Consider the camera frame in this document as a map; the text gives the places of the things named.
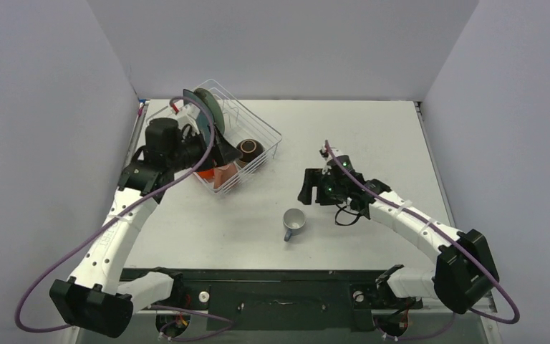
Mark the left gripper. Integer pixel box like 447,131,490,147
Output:
167,123,241,173

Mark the pink floral mug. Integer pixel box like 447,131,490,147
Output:
213,163,237,189

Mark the black patterned bowl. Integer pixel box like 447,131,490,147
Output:
236,138,264,168

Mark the orange bowl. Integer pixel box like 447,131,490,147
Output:
196,169,215,181

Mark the dark teal square plate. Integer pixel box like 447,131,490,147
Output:
183,89,218,144

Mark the white blue-handled cup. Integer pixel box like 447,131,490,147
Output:
282,209,307,242

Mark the light green floral plate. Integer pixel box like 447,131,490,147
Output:
194,87,226,133

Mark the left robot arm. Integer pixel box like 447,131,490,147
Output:
49,118,241,338

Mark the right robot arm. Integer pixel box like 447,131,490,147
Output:
298,155,500,314

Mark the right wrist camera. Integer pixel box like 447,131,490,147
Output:
319,145,342,164

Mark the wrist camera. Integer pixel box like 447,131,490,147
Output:
319,145,342,164
169,100,201,135

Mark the white wire dish rack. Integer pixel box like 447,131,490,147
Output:
143,80,282,196

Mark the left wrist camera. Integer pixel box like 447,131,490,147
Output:
169,100,201,135

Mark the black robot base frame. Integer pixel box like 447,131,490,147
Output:
120,267,425,340

